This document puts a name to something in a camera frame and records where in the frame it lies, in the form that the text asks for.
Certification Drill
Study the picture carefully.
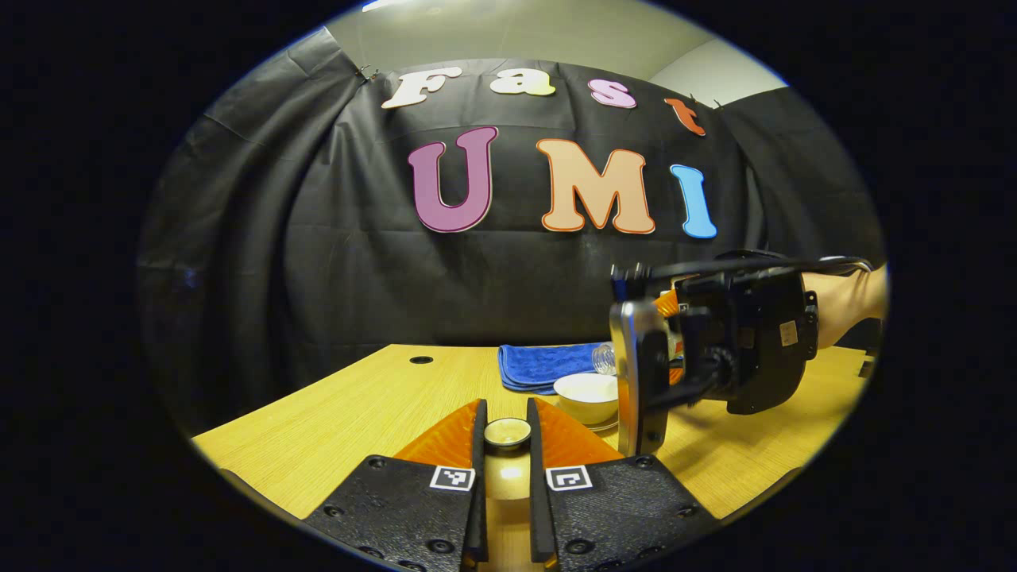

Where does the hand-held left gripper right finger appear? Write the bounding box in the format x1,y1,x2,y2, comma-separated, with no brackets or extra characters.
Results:
526,397,720,572

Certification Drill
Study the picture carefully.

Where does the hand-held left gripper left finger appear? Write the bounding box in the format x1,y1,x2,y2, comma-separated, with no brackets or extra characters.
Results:
302,399,489,572

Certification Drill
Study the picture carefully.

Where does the white teacup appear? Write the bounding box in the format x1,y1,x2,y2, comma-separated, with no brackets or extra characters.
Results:
554,373,620,426

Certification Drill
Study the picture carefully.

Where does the white teacup lid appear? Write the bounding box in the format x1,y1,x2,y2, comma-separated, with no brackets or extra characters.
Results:
483,418,532,501

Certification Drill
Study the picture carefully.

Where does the blue towel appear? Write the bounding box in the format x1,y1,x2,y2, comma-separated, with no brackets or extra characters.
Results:
498,342,613,396

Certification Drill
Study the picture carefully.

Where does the black backdrop cloth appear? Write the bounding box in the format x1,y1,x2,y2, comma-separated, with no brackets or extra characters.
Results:
135,28,887,438

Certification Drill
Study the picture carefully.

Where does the black cable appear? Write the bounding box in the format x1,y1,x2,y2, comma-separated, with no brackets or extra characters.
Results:
648,254,875,280

